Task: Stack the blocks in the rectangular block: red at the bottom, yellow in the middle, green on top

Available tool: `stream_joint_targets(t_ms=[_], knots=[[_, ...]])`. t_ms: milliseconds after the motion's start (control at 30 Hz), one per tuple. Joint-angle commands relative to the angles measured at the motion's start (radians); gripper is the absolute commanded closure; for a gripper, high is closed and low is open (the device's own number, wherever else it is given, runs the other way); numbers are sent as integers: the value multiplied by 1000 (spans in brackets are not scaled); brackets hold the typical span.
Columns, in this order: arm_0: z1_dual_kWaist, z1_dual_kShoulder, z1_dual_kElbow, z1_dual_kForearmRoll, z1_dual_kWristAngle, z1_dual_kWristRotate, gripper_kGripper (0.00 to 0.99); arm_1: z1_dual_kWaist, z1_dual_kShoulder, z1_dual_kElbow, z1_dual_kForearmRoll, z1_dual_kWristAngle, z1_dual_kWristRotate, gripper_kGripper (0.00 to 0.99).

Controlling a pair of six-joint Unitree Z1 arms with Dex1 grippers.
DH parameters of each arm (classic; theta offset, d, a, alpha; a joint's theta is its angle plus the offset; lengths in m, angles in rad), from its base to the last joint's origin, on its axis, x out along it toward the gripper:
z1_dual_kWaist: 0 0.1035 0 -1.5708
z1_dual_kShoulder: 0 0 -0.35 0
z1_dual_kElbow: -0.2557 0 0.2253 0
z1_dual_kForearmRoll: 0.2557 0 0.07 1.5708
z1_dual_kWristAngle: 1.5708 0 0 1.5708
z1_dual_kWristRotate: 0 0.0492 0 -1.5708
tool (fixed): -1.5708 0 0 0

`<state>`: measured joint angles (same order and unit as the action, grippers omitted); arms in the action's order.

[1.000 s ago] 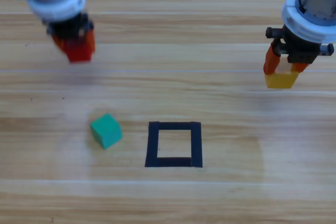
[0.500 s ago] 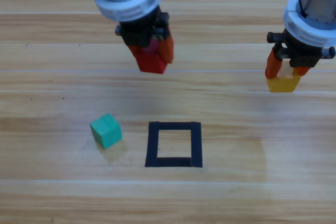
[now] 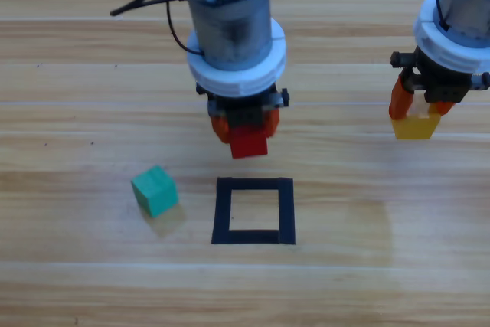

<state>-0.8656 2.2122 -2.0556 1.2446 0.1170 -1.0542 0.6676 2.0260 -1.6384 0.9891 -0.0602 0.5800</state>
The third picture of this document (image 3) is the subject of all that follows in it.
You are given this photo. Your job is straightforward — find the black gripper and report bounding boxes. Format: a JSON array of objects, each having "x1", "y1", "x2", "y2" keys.
[
  {"x1": 388, "y1": 47, "x2": 490, "y2": 121},
  {"x1": 195, "y1": 81, "x2": 290, "y2": 145}
]

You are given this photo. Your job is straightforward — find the red wooden cube block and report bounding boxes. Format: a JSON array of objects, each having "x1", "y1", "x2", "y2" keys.
[{"x1": 230, "y1": 124, "x2": 269, "y2": 159}]

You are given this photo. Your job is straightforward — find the yellow wooden cube block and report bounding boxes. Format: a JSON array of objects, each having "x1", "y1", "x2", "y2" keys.
[{"x1": 390, "y1": 93, "x2": 441, "y2": 141}]

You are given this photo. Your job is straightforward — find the green wooden cube block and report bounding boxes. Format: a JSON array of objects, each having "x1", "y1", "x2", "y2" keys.
[{"x1": 130, "y1": 165, "x2": 179, "y2": 218}]

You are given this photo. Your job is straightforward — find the black tape square outline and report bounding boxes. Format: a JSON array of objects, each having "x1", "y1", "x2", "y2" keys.
[{"x1": 211, "y1": 177, "x2": 296, "y2": 246}]

